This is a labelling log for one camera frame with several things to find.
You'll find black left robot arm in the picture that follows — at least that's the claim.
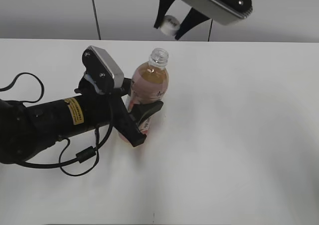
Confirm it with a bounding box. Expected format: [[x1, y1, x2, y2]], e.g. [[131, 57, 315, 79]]
[[0, 78, 163, 168]]

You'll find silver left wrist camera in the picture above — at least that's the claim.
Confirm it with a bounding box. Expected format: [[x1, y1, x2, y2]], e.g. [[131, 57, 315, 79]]
[[82, 45, 124, 95]]

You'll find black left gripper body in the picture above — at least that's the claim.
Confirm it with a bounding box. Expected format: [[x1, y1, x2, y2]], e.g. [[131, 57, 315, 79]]
[[75, 76, 146, 147]]

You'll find pink peach tea bottle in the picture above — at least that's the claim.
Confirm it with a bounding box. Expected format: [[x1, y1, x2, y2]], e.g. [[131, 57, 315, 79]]
[[117, 47, 170, 143]]

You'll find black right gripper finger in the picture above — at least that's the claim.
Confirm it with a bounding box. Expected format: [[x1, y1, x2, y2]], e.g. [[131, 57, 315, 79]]
[[154, 0, 175, 28], [174, 8, 210, 40]]

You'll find white bottle cap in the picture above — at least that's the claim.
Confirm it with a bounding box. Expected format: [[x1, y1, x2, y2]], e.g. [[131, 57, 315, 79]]
[[159, 15, 180, 36]]

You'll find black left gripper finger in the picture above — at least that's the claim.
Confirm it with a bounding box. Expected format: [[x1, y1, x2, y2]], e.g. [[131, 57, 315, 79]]
[[129, 101, 163, 125], [120, 78, 132, 96]]

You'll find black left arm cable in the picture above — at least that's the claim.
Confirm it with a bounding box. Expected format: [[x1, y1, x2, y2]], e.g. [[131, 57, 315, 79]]
[[0, 72, 114, 177]]

